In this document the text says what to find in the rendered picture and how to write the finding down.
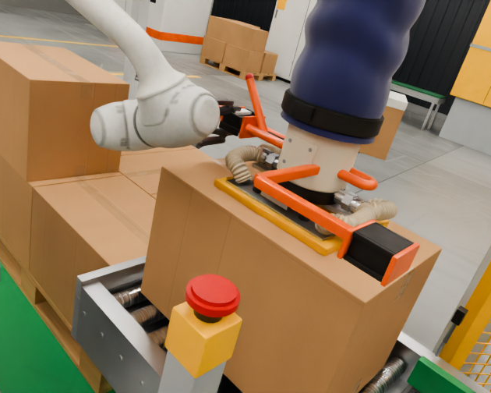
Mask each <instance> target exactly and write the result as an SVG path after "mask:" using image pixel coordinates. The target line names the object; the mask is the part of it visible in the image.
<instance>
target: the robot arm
mask: <svg viewBox="0 0 491 393"><path fill-rule="evenodd" d="M66 1H67V2H68V3H69V4H70V5H71V6H72V7H73V8H74V9H75V10H77V11H78V12H79V13H80V14H81V15H82V16H84V17H85V18H86V19H87V20H89V21H90V22H91V23H92V24H93V25H94V26H95V27H96V28H97V29H98V30H100V31H101V32H102V33H103V34H104V35H106V36H107V37H108V38H109V39H110V40H111V41H113V42H114V43H115V44H116V45H117V46H118V47H119V48H120V49H121V50H122V51H123V52H124V53H125V55H126V56H127V57H128V59H129V61H130V62H131V63H132V65H133V67H134V69H135V70H136V74H137V76H138V79H139V89H138V92H137V95H136V99H135V100H124V101H119V102H112V103H110V104H106V105H103V106H100V107H99V108H96V109H95V110H94V111H93V113H92V116H91V119H90V131H91V134H92V137H93V138H94V141H95V143H96V144H97V145H98V146H99V147H103V148H105V149H109V150H117V151H140V150H149V149H153V148H156V147H163V148H178V147H187V146H190V145H192V146H194V147H195V148H197V149H200V148H201V147H204V146H208V145H214V144H219V143H225V141H226V139H225V138H226V136H232V135H233V134H231V133H229V132H227V131H225V130H223V129H218V128H217V126H218V123H219V120H220V116H221V115H226V114H228V113H230V112H232V113H234V114H236V115H251V114H252V112H251V111H249V110H247V109H244V108H241V107H239V106H238V105H233V104H234V101H231V100H229V99H227V98H219V97H214V95H212V94H211V93H210V92H209V91H207V90H205V89H203V88H202V87H198V86H197V85H195V84H194V83H192V82H191V81H190V80H189V79H188V78H187V76H186V74H184V73H180V72H178V71H176V70H174V69H173V68H172V67H171V66H170V65H169V63H168V62H167V60H166V59H165V57H164V56H163V55H162V53H161V51H160V50H159V48H158V47H157V45H156V44H155V43H154V42H153V40H152V39H151V38H150V36H149V35H148V34H147V33H146V32H145V31H144V30H143V28H142V27H141V26H140V25H139V24H138V23H137V22H136V21H135V20H134V19H132V18H131V17H130V16H129V15H128V14H127V13H126V12H125V11H124V10H123V9H122V8H120V7H119V6H118V5H117V4H116V3H115V2H114V1H113V0H66ZM219 105H223V106H221V107H219ZM211 133H212V134H216V135H219V136H209V135H210V134H211ZM208 136H209V137H208Z"/></svg>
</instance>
